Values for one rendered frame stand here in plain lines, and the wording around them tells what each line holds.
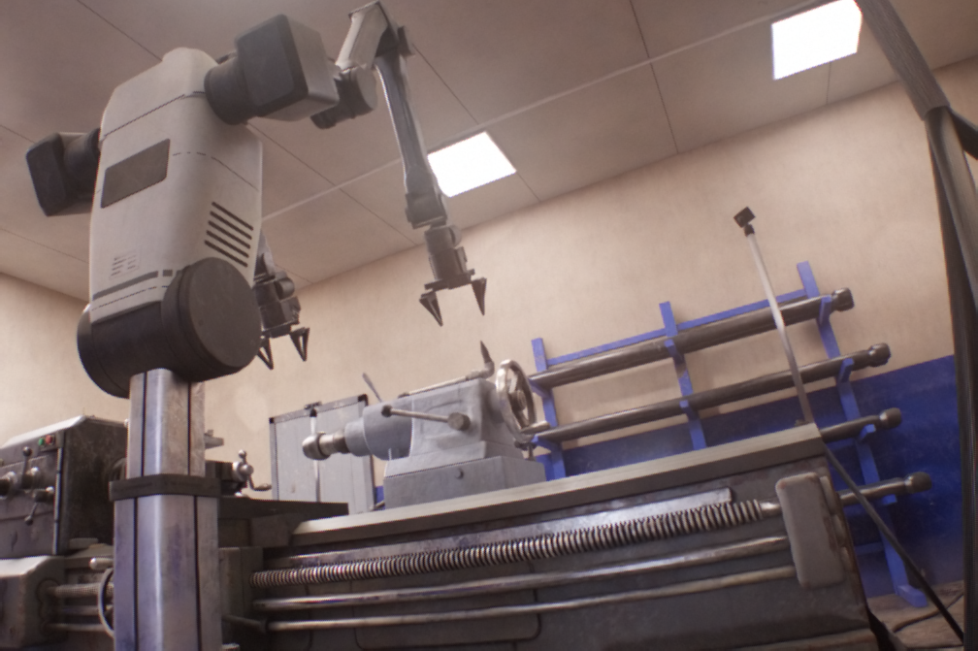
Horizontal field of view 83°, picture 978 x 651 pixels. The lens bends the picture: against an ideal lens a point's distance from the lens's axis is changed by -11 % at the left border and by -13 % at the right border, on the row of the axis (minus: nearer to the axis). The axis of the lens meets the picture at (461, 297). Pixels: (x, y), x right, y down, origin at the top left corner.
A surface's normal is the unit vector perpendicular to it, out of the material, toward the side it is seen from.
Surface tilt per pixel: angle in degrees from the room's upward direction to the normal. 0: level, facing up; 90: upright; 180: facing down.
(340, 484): 90
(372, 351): 90
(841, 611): 90
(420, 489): 90
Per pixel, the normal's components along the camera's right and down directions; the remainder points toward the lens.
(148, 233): -0.36, -0.32
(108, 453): 0.89, -0.28
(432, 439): -0.45, -0.64
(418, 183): -0.28, 0.04
